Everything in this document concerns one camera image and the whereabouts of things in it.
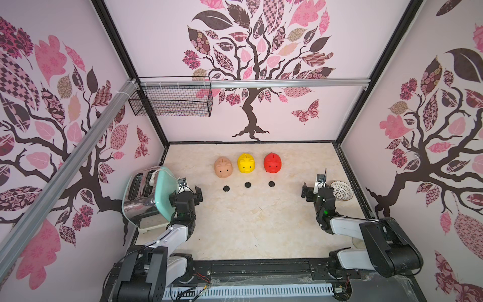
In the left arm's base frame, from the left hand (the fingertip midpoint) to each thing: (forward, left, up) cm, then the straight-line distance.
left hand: (188, 191), depth 89 cm
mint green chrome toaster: (-1, +23, -8) cm, 24 cm away
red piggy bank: (+18, -43, -1) cm, 46 cm away
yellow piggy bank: (+18, -28, 0) cm, 33 cm away
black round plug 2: (+9, -29, -8) cm, 32 cm away
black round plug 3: (+9, -42, -8) cm, 44 cm away
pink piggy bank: (+14, -16, 0) cm, 22 cm away
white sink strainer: (+3, -78, -6) cm, 79 cm away
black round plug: (+7, -17, -9) cm, 21 cm away
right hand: (+4, -63, +1) cm, 63 cm away
